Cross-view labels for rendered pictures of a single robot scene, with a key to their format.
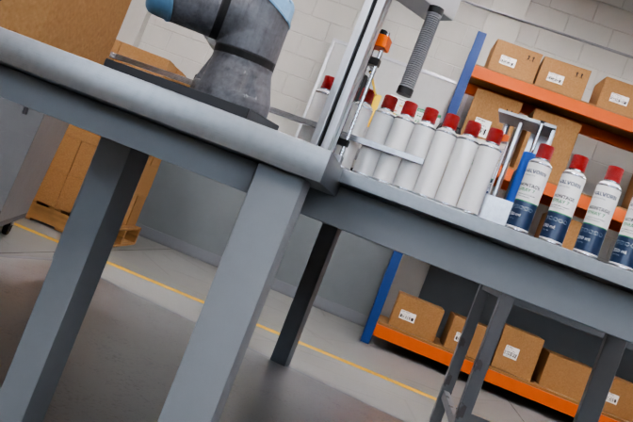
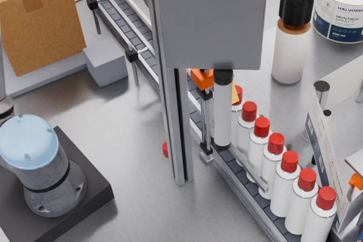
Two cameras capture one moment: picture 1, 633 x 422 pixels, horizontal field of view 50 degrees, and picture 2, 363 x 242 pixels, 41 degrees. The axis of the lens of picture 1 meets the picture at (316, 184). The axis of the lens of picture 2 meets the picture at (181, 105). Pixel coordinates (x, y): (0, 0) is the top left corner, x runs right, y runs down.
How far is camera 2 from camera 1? 1.61 m
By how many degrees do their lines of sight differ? 64
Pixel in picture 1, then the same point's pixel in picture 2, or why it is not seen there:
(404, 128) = (254, 148)
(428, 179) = (274, 204)
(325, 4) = not seen: outside the picture
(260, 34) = (24, 180)
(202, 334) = not seen: outside the picture
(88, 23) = (44, 32)
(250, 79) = (40, 200)
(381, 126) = (241, 135)
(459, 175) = (294, 217)
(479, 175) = (309, 229)
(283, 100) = not seen: outside the picture
